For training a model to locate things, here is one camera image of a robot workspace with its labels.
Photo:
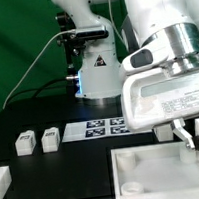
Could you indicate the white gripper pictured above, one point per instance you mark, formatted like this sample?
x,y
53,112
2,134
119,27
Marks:
x,y
152,98

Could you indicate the white square tabletop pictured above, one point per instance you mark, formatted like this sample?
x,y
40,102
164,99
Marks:
x,y
165,171

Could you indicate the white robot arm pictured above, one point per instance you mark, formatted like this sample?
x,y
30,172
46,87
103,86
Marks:
x,y
131,25

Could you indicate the white sheet with tags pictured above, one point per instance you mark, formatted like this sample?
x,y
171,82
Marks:
x,y
95,129

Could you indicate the white obstacle bar left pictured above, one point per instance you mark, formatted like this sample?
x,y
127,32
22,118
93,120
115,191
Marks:
x,y
5,181

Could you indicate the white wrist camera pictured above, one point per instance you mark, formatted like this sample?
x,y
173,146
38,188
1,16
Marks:
x,y
149,56

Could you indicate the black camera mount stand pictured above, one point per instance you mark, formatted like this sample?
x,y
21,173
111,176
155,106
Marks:
x,y
74,40

